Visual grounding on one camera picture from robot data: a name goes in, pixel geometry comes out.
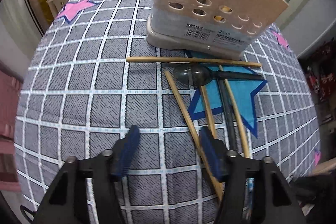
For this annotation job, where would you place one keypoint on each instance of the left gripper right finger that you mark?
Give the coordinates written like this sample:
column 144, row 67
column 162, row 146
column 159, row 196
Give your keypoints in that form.
column 273, row 200

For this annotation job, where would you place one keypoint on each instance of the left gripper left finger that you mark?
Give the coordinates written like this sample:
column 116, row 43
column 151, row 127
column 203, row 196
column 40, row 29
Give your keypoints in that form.
column 66, row 198

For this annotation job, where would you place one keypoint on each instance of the blue patterned chopstick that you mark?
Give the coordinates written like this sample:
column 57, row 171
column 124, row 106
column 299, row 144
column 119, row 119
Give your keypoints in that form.
column 250, row 186

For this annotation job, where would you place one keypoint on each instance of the wooden chopstick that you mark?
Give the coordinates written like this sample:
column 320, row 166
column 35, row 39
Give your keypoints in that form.
column 235, row 111
column 217, row 185
column 149, row 59

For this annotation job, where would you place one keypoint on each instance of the black spoon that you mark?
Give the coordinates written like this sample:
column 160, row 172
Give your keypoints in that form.
column 182, row 73
column 203, row 75

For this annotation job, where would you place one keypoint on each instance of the checkered star tablecloth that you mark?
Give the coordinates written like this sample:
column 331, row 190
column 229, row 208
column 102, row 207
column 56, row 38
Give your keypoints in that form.
column 79, row 97

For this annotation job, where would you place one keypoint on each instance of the pink plastic stool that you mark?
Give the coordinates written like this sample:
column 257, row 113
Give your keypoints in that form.
column 10, row 88

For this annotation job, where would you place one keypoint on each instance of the beige utensil holder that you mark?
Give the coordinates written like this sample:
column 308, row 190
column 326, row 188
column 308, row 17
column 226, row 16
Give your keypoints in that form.
column 222, row 28

